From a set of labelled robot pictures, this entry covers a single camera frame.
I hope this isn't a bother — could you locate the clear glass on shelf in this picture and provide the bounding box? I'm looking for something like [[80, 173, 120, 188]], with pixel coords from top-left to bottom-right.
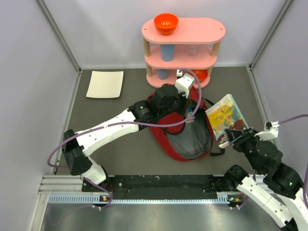
[[186, 45, 198, 56]]

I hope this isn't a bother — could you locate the white paper sheet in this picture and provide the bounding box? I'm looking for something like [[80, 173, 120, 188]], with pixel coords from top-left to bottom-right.
[[86, 71, 124, 99]]

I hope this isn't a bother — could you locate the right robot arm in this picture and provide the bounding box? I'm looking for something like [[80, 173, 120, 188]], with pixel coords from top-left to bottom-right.
[[224, 128, 308, 231]]

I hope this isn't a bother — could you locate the blue cup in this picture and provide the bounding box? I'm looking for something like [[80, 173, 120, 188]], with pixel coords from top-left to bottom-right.
[[157, 69, 169, 80], [160, 44, 175, 62]]

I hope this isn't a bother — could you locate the blue illustrated children's book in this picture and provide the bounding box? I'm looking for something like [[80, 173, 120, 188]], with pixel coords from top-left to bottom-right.
[[186, 108, 195, 124]]

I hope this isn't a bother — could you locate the orange bowl on top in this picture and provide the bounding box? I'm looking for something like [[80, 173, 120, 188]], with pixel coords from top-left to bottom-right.
[[154, 13, 179, 35]]

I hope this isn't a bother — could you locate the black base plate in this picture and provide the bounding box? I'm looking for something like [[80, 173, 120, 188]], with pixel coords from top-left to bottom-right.
[[81, 174, 244, 199]]

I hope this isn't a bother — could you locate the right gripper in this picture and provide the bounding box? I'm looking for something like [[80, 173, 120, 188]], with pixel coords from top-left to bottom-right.
[[224, 126, 263, 174]]

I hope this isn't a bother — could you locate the orange bowl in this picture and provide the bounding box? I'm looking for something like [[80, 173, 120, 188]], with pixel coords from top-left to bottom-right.
[[154, 13, 179, 35], [192, 69, 208, 82]]

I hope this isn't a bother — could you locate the brown cover book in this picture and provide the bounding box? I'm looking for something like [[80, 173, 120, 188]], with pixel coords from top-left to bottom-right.
[[205, 94, 249, 149]]

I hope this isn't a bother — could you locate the lower blue cup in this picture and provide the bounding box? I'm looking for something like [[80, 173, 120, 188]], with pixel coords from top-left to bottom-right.
[[157, 69, 169, 80]]

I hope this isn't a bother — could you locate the orange bowl on bottom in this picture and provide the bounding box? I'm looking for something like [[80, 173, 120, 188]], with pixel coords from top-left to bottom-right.
[[192, 69, 208, 82]]

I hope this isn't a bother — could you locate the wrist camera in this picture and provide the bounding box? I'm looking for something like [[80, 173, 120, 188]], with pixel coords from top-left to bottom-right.
[[255, 121, 279, 141], [175, 69, 196, 99]]

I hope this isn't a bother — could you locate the grey cable duct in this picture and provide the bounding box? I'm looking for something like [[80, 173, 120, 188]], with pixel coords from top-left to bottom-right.
[[48, 192, 241, 205]]

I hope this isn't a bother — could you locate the aluminium frame rail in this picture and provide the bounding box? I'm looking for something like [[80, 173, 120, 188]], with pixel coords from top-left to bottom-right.
[[38, 175, 83, 194]]

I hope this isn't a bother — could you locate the pink three-tier shelf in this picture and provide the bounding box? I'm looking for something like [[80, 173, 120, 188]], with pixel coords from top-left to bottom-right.
[[142, 18, 226, 88]]

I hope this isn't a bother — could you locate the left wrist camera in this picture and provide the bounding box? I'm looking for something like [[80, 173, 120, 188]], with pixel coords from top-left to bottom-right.
[[175, 69, 196, 99]]

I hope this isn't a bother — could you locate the upper blue cup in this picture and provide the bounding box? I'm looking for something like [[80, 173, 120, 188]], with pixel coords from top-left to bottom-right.
[[160, 44, 175, 62]]

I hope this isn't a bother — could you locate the red student backpack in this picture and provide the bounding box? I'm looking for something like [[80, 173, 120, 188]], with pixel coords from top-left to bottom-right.
[[150, 87, 225, 162]]

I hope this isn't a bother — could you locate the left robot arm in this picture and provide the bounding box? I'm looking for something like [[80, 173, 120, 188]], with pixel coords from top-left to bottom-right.
[[62, 83, 190, 191]]

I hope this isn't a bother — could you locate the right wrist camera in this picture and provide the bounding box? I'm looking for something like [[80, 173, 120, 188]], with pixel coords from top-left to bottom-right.
[[255, 121, 279, 141]]

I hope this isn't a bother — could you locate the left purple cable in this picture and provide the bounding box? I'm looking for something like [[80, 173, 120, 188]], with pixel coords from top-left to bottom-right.
[[47, 69, 202, 168]]

